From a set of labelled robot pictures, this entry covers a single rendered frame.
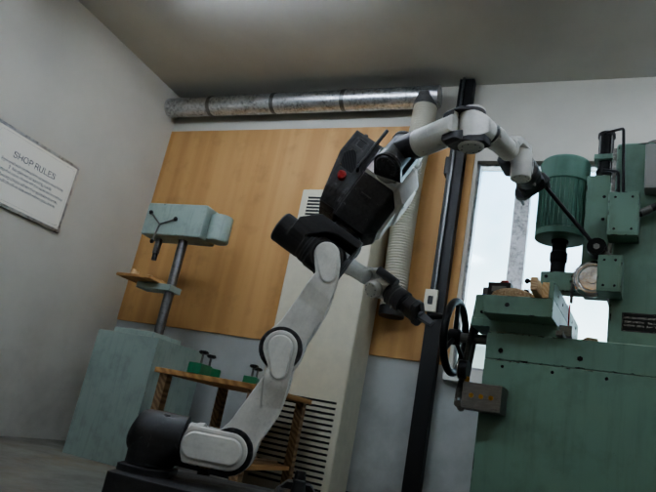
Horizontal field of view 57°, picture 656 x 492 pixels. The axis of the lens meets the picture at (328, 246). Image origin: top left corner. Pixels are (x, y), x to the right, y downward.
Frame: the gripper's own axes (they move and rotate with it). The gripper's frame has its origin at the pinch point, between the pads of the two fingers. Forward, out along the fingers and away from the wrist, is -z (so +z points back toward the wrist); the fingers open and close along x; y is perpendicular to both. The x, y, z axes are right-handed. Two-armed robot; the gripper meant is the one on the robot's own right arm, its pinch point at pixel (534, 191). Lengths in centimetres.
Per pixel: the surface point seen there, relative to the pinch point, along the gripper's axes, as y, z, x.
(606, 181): 8.7, -7.0, -21.9
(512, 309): 38, 16, 29
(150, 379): -59, -50, 216
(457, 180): -96, -122, 17
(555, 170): -4.9, -5.4, -11.1
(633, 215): 28.7, 5.1, -18.3
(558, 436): 75, 8, 38
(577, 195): 7.1, -7.5, -11.4
